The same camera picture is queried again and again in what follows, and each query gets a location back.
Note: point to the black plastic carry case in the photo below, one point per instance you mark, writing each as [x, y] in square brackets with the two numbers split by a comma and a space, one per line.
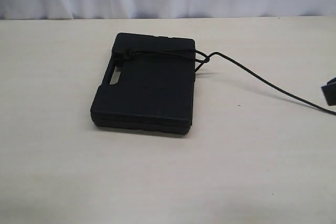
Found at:
[148, 85]

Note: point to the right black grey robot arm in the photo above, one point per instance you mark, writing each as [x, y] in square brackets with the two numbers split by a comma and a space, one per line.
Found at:
[329, 92]

